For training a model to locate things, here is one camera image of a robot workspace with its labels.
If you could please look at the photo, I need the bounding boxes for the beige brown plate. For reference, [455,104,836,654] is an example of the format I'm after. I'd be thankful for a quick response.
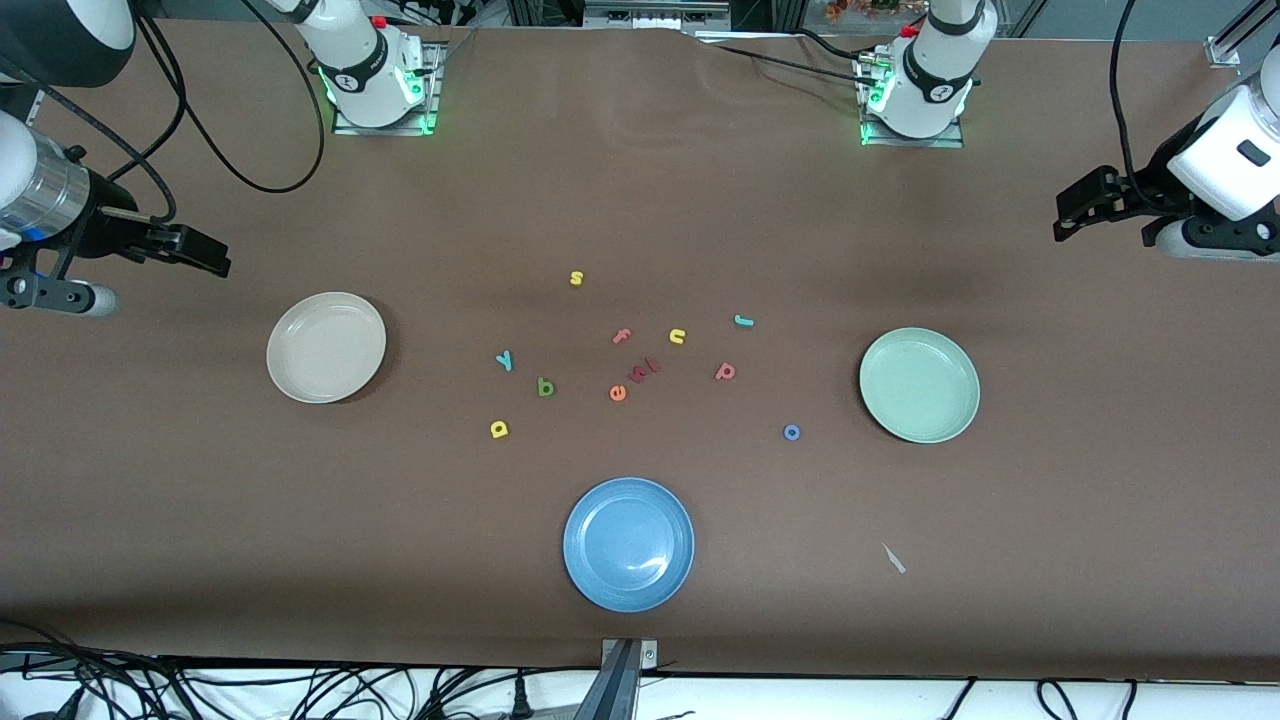
[266,291,388,405]

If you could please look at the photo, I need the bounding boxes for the light green plate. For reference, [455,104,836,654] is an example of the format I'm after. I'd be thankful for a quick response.
[858,327,982,445]

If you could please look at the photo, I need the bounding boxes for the brown table cover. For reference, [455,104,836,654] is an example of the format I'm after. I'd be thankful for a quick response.
[0,18,1280,683]

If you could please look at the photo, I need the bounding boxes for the blue plate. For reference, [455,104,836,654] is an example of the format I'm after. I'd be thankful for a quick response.
[562,477,696,613]

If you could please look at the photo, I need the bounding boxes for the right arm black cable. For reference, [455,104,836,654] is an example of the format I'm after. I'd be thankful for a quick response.
[20,0,328,226]

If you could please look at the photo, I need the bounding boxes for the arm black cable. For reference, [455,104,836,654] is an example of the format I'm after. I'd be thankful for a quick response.
[1108,0,1146,201]
[20,0,328,226]

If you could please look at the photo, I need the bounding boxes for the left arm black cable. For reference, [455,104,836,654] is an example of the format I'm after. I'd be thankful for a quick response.
[1108,0,1146,201]

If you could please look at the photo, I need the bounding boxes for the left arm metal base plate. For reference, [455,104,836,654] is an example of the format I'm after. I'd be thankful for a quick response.
[858,50,966,149]

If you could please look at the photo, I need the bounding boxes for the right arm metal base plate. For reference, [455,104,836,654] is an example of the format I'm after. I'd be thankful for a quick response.
[330,40,443,137]

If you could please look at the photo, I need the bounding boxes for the black cables on table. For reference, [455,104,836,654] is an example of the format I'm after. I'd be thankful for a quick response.
[695,28,881,89]

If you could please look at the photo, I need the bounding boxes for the tangle of black cables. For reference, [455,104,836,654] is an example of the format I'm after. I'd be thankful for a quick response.
[0,620,601,720]

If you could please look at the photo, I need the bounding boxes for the aluminium frame rail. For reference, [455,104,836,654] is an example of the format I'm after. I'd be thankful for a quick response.
[583,0,733,33]

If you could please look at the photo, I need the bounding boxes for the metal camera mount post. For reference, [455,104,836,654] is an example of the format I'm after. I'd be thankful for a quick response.
[575,638,659,720]

